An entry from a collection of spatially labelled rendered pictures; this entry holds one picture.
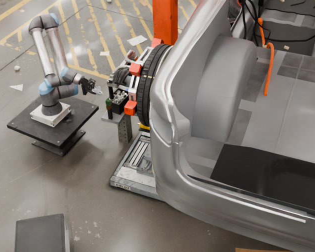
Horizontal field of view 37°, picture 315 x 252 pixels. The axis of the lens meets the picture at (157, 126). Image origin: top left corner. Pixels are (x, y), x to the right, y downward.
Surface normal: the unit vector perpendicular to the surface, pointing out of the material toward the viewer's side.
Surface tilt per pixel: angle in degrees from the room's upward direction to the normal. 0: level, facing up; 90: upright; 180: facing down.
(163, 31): 90
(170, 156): 88
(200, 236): 0
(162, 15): 90
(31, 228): 0
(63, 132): 0
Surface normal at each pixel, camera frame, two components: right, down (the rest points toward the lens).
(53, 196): -0.03, -0.73
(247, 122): -0.17, -0.44
